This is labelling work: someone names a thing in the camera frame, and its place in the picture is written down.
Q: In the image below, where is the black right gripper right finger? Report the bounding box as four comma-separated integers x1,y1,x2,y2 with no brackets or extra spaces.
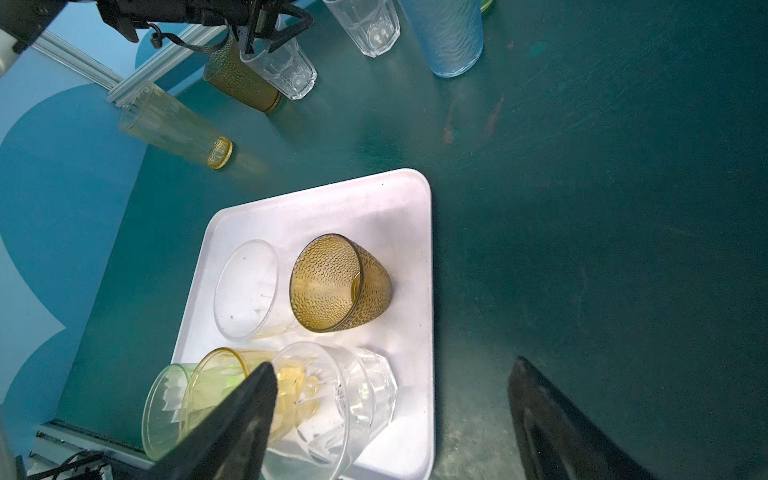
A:
507,356,655,479

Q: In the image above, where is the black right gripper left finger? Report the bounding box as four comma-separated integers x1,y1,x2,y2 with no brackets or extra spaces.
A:
142,362,278,479

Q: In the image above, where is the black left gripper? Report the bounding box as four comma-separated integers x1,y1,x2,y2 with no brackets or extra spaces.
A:
97,0,314,54

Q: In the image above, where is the small green cup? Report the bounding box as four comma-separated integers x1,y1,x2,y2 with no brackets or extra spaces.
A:
141,363,196,461

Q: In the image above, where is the yellow short cup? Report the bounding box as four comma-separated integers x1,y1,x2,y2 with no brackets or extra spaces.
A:
178,346,322,448

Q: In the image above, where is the clear faceted glass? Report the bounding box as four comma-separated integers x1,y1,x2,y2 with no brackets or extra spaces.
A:
324,0,401,58
261,341,398,479
237,27,318,100
213,239,299,342

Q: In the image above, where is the brown amber short cup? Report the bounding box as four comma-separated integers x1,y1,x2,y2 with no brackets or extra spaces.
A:
289,233,394,333

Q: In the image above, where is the lilac plastic tray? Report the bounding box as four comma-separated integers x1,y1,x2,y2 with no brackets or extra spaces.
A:
171,169,435,479

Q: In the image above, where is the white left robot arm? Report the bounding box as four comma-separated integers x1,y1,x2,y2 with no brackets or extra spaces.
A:
1,0,314,55

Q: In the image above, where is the dark olive cup back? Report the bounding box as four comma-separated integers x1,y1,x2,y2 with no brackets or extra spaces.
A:
203,37,282,113

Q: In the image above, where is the tall yellow plastic cup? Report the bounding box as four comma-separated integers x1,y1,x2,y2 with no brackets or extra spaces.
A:
118,82,234,170

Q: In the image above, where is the tall pale blue cup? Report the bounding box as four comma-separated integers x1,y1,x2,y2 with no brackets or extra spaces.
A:
399,0,484,78

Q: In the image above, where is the aluminium back frame rail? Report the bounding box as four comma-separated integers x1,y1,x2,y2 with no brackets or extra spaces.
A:
29,23,229,108

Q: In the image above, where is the aluminium front rail base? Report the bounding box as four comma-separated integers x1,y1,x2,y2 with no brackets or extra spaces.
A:
14,420,154,479

